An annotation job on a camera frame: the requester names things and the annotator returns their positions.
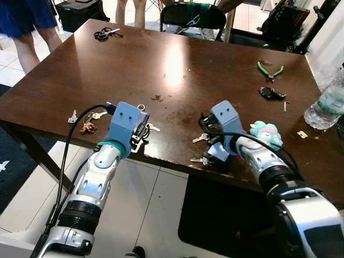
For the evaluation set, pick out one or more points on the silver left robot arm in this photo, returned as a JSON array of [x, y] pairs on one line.
[[91, 185]]

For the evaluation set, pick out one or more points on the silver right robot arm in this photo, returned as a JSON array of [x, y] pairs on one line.
[[301, 215]]

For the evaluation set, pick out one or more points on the brass key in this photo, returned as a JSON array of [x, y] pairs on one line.
[[98, 114]]

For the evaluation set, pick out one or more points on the black car key fob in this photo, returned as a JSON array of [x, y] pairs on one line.
[[269, 93]]

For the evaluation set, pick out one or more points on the small silver key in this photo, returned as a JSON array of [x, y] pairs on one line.
[[72, 116]]

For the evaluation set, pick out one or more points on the small metal pin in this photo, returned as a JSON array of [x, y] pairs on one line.
[[286, 106]]

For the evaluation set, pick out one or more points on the black floor mat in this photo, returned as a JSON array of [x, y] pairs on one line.
[[226, 215]]

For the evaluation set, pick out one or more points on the small yellow tag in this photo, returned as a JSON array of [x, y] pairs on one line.
[[302, 134]]

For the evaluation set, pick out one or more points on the clear plastic water bottle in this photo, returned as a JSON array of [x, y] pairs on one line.
[[324, 107]]

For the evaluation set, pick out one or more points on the bare legged person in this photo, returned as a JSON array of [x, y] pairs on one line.
[[122, 11]]

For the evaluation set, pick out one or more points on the black chair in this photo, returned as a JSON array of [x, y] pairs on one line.
[[204, 16]]

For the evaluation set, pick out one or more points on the black robot foot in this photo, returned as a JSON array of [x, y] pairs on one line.
[[137, 251]]

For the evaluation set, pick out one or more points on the black hard case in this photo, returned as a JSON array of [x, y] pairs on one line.
[[80, 13]]

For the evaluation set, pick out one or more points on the black bag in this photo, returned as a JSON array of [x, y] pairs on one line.
[[285, 24]]

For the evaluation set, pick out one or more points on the dark rug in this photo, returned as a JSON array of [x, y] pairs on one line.
[[13, 161]]

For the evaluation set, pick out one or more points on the person in blue skirt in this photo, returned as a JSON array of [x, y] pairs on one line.
[[21, 16]]

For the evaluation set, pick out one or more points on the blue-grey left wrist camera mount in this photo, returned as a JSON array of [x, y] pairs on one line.
[[124, 121]]

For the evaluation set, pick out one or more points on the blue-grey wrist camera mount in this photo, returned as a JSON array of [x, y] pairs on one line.
[[124, 121], [226, 115]]

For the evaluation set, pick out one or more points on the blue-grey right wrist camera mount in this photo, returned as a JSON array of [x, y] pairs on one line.
[[226, 115]]

